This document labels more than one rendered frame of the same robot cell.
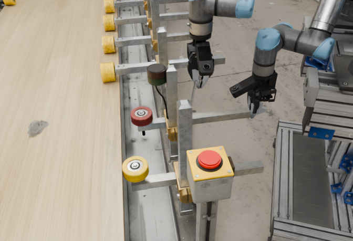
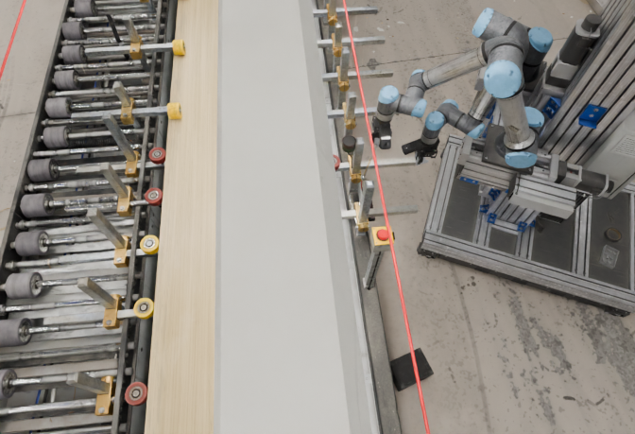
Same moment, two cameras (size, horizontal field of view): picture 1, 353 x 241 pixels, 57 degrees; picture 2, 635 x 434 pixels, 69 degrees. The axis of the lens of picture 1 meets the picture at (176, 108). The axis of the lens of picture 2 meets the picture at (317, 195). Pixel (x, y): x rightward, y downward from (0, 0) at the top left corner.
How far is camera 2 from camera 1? 1.15 m
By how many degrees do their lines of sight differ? 22
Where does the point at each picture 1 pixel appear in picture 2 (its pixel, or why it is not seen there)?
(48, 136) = not seen: hidden behind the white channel
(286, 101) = (466, 101)
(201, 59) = (383, 137)
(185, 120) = (368, 192)
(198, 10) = (385, 109)
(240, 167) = (402, 209)
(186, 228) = (359, 246)
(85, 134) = not seen: hidden behind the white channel
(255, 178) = (418, 188)
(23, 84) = not seen: hidden behind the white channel
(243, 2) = (417, 111)
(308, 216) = (454, 230)
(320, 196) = (469, 214)
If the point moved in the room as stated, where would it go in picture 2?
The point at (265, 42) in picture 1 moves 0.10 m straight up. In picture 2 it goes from (432, 125) to (437, 110)
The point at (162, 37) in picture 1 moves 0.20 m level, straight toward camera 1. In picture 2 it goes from (351, 100) to (353, 135)
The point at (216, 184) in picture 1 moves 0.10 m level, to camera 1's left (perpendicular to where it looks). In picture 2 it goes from (385, 246) to (357, 245)
